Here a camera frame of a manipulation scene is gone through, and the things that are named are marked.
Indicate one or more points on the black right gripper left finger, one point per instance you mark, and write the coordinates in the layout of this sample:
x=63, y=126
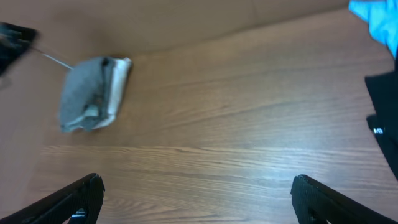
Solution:
x=79, y=202

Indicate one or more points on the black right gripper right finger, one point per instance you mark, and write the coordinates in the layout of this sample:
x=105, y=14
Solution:
x=316, y=203

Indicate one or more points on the grey shorts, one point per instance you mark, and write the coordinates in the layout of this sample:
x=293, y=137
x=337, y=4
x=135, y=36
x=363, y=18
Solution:
x=85, y=94

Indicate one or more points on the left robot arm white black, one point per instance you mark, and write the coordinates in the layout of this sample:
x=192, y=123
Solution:
x=15, y=41

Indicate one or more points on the black garment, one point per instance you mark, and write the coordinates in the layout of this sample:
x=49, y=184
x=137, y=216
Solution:
x=383, y=124

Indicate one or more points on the light blue garment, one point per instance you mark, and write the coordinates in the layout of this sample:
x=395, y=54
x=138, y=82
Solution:
x=381, y=17

